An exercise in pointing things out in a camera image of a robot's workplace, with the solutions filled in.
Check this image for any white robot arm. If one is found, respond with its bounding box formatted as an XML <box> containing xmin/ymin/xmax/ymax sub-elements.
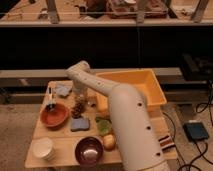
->
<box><xmin>66</xmin><ymin>61</ymin><xmax>170</xmax><ymax>171</ymax></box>

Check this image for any white paper cup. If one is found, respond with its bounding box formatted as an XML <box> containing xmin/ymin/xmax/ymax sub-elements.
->
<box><xmin>32</xmin><ymin>137</ymin><xmax>54</xmax><ymax>160</ymax></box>

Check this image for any brown pine cone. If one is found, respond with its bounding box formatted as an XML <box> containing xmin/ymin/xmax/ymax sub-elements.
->
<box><xmin>71</xmin><ymin>103</ymin><xmax>85</xmax><ymax>119</ymax></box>

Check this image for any yellow plastic bin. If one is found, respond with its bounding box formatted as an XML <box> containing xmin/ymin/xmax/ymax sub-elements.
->
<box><xmin>97</xmin><ymin>69</ymin><xmax>167</xmax><ymax>111</ymax></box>

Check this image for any grey-blue cloth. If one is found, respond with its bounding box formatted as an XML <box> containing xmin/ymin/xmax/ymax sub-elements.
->
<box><xmin>55</xmin><ymin>84</ymin><xmax>72</xmax><ymax>97</ymax></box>

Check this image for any blue sponge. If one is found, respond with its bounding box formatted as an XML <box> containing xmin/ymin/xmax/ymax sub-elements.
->
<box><xmin>71</xmin><ymin>118</ymin><xmax>90</xmax><ymax>132</ymax></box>

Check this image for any yellow round fruit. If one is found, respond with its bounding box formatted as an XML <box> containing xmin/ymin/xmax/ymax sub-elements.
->
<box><xmin>103</xmin><ymin>134</ymin><xmax>116</xmax><ymax>150</ymax></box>

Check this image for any wooden table board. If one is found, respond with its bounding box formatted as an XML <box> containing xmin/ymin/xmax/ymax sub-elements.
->
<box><xmin>25</xmin><ymin>89</ymin><xmax>169</xmax><ymax>168</ymax></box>

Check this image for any orange bowl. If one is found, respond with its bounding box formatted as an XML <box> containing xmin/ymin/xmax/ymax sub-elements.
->
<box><xmin>40</xmin><ymin>103</ymin><xmax>69</xmax><ymax>128</ymax></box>

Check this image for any dark purple bowl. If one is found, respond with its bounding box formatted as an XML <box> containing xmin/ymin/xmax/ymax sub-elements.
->
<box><xmin>75</xmin><ymin>137</ymin><xmax>103</xmax><ymax>167</ymax></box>

